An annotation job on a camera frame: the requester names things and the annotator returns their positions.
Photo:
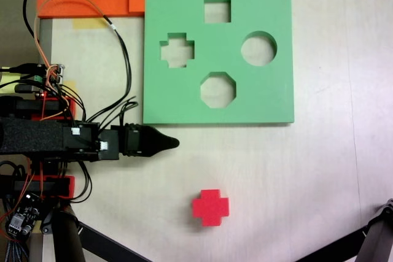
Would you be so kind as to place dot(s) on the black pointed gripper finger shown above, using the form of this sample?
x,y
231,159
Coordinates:
x,y
158,141

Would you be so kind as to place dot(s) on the red cross columnar block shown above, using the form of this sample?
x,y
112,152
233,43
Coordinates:
x,y
211,208

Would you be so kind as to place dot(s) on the red and black clamp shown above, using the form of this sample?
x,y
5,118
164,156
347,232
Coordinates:
x,y
69,186
72,108

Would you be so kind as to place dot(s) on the small yellow tape piece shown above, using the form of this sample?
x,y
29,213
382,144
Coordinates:
x,y
70,85

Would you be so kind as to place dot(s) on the circuit board with green connector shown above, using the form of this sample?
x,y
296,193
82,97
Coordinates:
x,y
55,75

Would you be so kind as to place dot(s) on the green shape sorting board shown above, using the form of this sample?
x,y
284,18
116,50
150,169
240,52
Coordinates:
x,y
218,50

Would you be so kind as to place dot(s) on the black tripod leg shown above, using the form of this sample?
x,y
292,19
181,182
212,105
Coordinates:
x,y
67,237
373,234

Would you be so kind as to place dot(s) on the wide yellow tape piece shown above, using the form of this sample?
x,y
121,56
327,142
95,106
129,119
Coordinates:
x,y
89,23

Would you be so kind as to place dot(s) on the black circuit board with capacitors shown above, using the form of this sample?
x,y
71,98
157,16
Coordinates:
x,y
23,219

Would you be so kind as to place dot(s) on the yellow sticky note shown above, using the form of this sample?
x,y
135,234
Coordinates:
x,y
7,79

